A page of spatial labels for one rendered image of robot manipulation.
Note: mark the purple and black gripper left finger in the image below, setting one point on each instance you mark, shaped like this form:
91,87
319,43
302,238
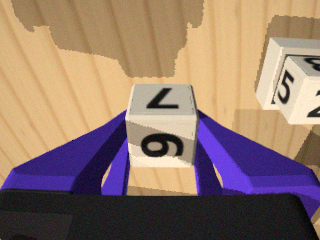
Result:
80,164

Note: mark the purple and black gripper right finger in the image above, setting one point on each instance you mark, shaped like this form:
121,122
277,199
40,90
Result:
247,167

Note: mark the white number cube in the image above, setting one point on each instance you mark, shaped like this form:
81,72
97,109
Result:
297,93
162,125

